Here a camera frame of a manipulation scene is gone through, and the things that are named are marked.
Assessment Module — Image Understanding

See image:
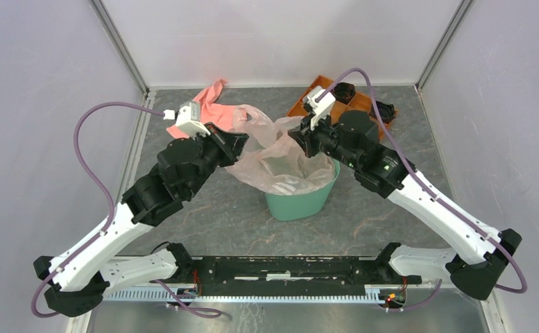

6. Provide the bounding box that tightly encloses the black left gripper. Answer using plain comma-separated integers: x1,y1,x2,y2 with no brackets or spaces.
185,121,250,198

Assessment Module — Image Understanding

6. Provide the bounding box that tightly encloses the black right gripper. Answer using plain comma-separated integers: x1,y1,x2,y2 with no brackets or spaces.
288,108,360,171

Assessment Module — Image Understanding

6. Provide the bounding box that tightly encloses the pink translucent trash bag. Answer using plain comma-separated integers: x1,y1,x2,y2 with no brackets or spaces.
225,105,336,196

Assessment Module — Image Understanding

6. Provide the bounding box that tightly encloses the green plastic trash bin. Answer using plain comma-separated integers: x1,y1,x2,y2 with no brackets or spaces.
264,160,341,221

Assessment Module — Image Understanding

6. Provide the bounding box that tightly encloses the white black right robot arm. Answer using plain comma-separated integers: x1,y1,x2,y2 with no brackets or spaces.
288,110,522,300

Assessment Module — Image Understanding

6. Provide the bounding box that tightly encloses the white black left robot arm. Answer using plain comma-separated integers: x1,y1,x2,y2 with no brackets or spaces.
33,123,249,318

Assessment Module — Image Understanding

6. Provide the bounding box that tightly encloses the salmon pink cloth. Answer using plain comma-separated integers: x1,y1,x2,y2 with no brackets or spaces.
166,79,246,139

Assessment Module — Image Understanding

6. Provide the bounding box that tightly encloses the dark red rolled tie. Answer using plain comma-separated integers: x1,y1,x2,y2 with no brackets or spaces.
332,82,356,104

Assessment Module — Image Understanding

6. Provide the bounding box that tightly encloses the black brown rolled tie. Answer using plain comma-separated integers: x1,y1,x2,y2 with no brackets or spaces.
376,101,396,124

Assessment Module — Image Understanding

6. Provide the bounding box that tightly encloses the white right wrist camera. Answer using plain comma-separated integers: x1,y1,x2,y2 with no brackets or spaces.
302,86,336,131

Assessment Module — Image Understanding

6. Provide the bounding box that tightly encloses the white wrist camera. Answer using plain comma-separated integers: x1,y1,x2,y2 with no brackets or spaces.
302,86,336,131
163,101,211,137

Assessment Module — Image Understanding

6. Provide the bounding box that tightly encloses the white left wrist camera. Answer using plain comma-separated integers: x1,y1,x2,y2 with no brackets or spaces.
163,101,211,137

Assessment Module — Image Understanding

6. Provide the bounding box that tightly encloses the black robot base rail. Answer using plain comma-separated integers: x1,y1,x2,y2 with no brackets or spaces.
156,241,422,305

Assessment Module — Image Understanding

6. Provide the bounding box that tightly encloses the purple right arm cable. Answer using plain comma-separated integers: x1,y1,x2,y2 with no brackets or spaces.
317,67,529,314

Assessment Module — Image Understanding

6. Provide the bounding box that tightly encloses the left aluminium corner post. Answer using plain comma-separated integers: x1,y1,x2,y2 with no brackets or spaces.
89,0,150,96

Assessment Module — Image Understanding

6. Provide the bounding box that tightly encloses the aluminium corner post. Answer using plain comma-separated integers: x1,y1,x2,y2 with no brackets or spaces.
89,0,150,96
415,0,474,92

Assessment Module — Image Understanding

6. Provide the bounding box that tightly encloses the right aluminium corner post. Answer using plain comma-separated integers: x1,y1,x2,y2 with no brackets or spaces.
415,0,474,92

